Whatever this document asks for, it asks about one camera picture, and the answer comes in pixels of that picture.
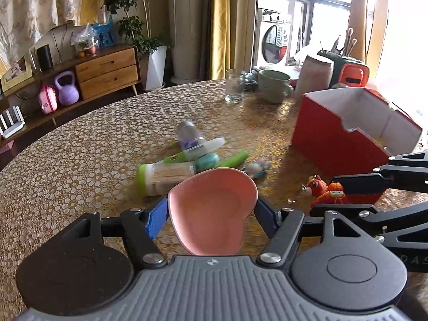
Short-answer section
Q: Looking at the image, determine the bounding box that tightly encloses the toothpick jar green cap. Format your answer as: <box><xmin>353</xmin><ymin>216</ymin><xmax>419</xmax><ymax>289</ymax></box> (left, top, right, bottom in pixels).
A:
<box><xmin>136</xmin><ymin>162</ymin><xmax>195</xmax><ymax>197</ymax></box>

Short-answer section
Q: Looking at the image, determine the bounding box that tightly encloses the small white blue figurine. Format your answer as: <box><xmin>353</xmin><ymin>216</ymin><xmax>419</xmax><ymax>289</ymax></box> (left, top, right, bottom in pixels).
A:
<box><xmin>242</xmin><ymin>159</ymin><xmax>271</xmax><ymax>179</ymax></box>

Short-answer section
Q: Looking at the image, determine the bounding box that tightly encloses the pink heart dish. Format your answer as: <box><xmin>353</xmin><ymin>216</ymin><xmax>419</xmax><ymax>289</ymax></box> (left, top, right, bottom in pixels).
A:
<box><xmin>167</xmin><ymin>167</ymin><xmax>258</xmax><ymax>256</ymax></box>

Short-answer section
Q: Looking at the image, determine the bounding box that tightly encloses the orange plush keychain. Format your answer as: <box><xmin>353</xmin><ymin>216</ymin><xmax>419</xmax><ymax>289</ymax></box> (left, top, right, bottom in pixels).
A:
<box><xmin>300</xmin><ymin>175</ymin><xmax>349</xmax><ymax>208</ymax></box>

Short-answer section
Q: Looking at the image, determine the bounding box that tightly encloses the green cylinder tube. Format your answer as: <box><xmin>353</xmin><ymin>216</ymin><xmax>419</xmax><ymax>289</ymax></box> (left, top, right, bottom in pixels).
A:
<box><xmin>216</xmin><ymin>150</ymin><xmax>249</xmax><ymax>168</ymax></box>

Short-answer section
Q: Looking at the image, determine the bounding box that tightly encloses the teal egg ball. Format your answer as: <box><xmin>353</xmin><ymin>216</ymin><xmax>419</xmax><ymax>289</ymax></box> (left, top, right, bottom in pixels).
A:
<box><xmin>194</xmin><ymin>152</ymin><xmax>220</xmax><ymax>173</ymax></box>

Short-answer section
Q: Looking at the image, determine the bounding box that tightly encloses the white green tube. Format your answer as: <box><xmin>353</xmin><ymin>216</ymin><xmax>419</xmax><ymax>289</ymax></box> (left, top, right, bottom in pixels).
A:
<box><xmin>162</xmin><ymin>137</ymin><xmax>226</xmax><ymax>164</ymax></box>

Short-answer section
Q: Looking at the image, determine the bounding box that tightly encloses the red white cardboard box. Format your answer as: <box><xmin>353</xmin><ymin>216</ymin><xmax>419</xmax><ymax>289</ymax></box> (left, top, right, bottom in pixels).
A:
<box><xmin>292</xmin><ymin>88</ymin><xmax>422</xmax><ymax>177</ymax></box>

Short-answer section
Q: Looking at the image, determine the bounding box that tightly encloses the green ceramic mug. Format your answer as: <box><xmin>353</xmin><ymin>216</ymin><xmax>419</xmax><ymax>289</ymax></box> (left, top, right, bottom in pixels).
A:
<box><xmin>258</xmin><ymin>69</ymin><xmax>294</xmax><ymax>104</ymax></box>

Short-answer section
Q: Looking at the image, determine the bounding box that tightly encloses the clear drinking glass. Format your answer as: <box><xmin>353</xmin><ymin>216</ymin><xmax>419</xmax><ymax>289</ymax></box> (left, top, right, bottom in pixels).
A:
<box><xmin>225</xmin><ymin>69</ymin><xmax>245</xmax><ymax>104</ymax></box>

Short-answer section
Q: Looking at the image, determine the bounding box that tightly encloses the purple kettlebell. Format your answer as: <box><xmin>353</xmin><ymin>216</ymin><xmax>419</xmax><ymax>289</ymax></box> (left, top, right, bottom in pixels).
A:
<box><xmin>54</xmin><ymin>70</ymin><xmax>79</xmax><ymax>106</ymax></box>

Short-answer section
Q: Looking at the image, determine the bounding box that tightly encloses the wooden sideboard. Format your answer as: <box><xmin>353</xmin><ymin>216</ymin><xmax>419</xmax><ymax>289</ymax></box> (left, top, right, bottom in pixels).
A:
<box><xmin>1</xmin><ymin>45</ymin><xmax>141</xmax><ymax>146</ymax></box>

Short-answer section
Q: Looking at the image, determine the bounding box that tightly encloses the white router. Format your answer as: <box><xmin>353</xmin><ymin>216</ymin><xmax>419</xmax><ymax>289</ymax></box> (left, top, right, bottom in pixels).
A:
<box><xmin>0</xmin><ymin>105</ymin><xmax>25</xmax><ymax>139</ymax></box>

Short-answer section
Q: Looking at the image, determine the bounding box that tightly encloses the yellow curtain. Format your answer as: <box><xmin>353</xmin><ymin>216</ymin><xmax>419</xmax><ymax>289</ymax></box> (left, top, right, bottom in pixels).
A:
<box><xmin>209</xmin><ymin>0</ymin><xmax>231</xmax><ymax>80</ymax></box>

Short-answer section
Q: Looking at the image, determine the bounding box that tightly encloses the washing machine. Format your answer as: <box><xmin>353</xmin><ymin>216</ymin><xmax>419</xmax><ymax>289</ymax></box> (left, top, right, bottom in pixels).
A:
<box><xmin>253</xmin><ymin>9</ymin><xmax>292</xmax><ymax>70</ymax></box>

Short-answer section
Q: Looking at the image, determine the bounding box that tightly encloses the plastic bag with fruit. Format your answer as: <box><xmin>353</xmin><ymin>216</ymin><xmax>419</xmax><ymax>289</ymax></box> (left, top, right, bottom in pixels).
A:
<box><xmin>70</xmin><ymin>24</ymin><xmax>98</xmax><ymax>58</ymax></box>

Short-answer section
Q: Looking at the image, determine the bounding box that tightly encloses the black speaker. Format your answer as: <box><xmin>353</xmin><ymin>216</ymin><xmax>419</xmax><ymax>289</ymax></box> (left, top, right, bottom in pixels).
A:
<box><xmin>36</xmin><ymin>44</ymin><xmax>54</xmax><ymax>72</ymax></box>

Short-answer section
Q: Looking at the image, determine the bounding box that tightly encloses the white planter with plant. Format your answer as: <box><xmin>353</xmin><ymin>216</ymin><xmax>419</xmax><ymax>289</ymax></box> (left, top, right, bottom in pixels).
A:
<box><xmin>105</xmin><ymin>0</ymin><xmax>167</xmax><ymax>91</ymax></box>

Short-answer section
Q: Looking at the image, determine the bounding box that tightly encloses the floral cloth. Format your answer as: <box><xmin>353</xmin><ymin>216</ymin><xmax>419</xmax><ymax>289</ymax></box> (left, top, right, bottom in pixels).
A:
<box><xmin>1</xmin><ymin>0</ymin><xmax>104</xmax><ymax>74</ymax></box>

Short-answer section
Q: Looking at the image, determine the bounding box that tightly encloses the picture frame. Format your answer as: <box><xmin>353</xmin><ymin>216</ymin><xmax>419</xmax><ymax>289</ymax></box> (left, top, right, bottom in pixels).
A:
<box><xmin>1</xmin><ymin>54</ymin><xmax>33</xmax><ymax>92</ymax></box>

